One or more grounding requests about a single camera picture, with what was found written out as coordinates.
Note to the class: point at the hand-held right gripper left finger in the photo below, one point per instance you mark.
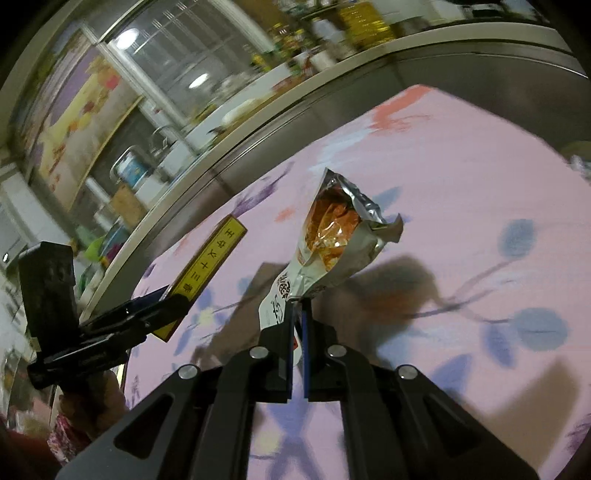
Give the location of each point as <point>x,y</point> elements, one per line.
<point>289,360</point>

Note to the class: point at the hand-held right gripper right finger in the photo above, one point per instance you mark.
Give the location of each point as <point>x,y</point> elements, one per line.
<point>306,360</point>

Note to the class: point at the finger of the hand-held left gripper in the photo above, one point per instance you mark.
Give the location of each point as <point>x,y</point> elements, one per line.
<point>157,316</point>
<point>147,297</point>

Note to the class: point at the yellow seasoning packet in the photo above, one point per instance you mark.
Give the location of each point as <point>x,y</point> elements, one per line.
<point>207,263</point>

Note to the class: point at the orange silver snack bag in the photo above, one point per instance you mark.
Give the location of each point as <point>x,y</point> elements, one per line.
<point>332,230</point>

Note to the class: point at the person's left hand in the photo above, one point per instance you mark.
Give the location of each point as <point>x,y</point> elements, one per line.
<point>97,406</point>

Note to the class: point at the blue white container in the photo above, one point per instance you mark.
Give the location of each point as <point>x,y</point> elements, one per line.
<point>131,168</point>

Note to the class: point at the floral patterned clothing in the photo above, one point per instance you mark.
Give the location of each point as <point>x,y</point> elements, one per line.
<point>67,441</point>

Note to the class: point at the tall steel faucet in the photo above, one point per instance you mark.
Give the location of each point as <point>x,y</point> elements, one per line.
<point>161,138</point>

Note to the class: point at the pink printed tablecloth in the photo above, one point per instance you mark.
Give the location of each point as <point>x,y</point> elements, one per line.
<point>461,184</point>

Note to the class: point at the large yellow oil bottle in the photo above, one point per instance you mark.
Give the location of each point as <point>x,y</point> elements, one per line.
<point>364,21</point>

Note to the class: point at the colourful wall poster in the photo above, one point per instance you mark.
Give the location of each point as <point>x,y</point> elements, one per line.
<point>78,120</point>

